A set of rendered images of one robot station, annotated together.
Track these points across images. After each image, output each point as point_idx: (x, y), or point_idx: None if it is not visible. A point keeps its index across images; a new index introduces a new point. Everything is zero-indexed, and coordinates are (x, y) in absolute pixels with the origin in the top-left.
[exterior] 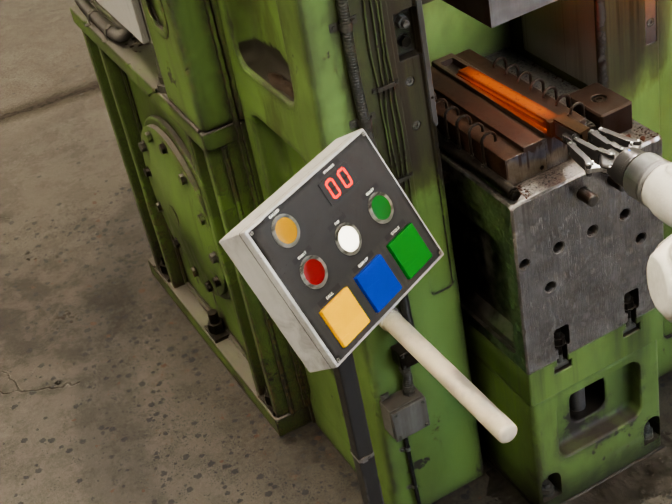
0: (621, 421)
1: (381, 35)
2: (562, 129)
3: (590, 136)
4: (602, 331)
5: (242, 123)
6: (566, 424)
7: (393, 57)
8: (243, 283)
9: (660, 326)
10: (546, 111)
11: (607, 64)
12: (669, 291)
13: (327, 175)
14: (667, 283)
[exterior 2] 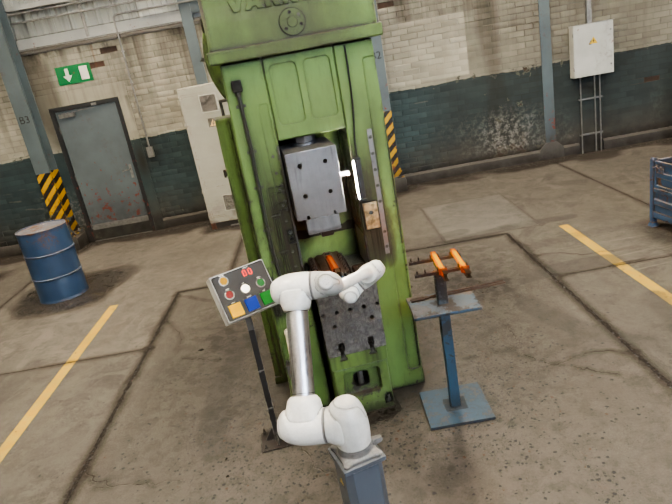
0: (374, 390)
1: (281, 235)
2: (335, 271)
3: (341, 274)
4: (359, 349)
5: None
6: (352, 386)
7: (286, 242)
8: (263, 322)
9: (386, 354)
10: (336, 267)
11: (370, 258)
12: (270, 290)
13: (243, 269)
14: (270, 288)
